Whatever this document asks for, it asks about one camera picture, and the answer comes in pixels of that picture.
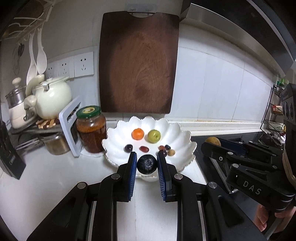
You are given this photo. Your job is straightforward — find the wall power sockets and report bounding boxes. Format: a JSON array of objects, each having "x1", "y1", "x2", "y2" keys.
[{"x1": 45, "y1": 51, "x2": 94, "y2": 79}]

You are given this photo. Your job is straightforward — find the black wire spice rack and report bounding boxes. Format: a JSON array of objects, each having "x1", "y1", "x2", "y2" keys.
[{"x1": 260, "y1": 85, "x2": 286, "y2": 142}]

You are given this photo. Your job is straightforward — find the black knife block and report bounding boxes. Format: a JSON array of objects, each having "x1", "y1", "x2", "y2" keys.
[{"x1": 0, "y1": 120, "x2": 26, "y2": 180}]

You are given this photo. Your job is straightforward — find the white scalloped bowl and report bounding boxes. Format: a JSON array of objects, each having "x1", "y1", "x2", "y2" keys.
[{"x1": 102, "y1": 116, "x2": 197, "y2": 172}]

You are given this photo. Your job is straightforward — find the white tablet stand frame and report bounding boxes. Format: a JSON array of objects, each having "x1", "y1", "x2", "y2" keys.
[{"x1": 59, "y1": 96, "x2": 83, "y2": 158}]

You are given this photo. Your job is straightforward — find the glass jar green lid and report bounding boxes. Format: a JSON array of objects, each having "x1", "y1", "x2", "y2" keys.
[{"x1": 76, "y1": 105, "x2": 107, "y2": 154}]

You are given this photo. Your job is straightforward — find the orange tangerine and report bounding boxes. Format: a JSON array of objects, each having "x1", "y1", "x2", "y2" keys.
[{"x1": 132, "y1": 128, "x2": 144, "y2": 141}]

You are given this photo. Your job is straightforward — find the white spoon right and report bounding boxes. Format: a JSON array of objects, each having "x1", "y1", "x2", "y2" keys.
[{"x1": 37, "y1": 28, "x2": 47, "y2": 74}]

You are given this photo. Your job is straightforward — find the white spoon left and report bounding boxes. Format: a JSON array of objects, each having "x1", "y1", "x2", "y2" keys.
[{"x1": 26, "y1": 33, "x2": 37, "y2": 84}]

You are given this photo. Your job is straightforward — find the tan longan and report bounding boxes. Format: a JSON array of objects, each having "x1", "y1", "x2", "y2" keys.
[
  {"x1": 205, "y1": 137, "x2": 221, "y2": 146},
  {"x1": 167, "y1": 149, "x2": 176, "y2": 156}
]

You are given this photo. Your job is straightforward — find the green apple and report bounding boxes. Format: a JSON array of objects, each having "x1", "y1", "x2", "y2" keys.
[{"x1": 147, "y1": 130, "x2": 161, "y2": 144}]

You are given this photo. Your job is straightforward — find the right human hand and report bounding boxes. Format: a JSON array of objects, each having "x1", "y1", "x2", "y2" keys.
[{"x1": 253, "y1": 204, "x2": 295, "y2": 232}]

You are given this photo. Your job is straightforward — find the white spoon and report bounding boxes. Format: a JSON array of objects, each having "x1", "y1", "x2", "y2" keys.
[
  {"x1": 26, "y1": 33, "x2": 37, "y2": 84},
  {"x1": 37, "y1": 28, "x2": 47, "y2": 74}
]

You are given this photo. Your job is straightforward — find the white steamer pot with lid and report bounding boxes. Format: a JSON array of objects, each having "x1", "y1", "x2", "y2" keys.
[{"x1": 5, "y1": 77, "x2": 37, "y2": 129}]

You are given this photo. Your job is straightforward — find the black scissors hanging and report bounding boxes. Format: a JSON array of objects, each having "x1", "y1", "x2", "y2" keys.
[{"x1": 13, "y1": 43, "x2": 25, "y2": 75}]

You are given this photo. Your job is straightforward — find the black gas stove top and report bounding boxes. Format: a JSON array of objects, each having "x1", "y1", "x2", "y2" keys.
[{"x1": 191, "y1": 131, "x2": 296, "y2": 220}]

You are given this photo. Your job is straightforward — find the black range hood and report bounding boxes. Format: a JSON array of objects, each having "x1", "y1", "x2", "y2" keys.
[{"x1": 180, "y1": 1, "x2": 295, "y2": 77}]

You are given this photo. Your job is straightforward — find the white wall rack with boards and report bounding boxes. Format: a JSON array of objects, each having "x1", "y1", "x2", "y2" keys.
[{"x1": 1, "y1": 1, "x2": 60, "y2": 41}]

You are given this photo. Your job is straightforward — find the brown wooden cutting board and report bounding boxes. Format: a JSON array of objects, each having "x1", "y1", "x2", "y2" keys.
[{"x1": 98, "y1": 11, "x2": 180, "y2": 114}]

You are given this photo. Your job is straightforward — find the cream ceramic pot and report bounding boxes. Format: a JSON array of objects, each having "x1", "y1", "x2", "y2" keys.
[{"x1": 23, "y1": 74, "x2": 72, "y2": 120}]

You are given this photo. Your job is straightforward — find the small steel pot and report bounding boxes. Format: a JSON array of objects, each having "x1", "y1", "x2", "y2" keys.
[{"x1": 38, "y1": 132, "x2": 70, "y2": 155}]

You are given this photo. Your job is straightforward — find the dark grape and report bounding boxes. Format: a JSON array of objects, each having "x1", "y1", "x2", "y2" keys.
[
  {"x1": 158, "y1": 150, "x2": 167, "y2": 157},
  {"x1": 124, "y1": 144, "x2": 133, "y2": 153}
]

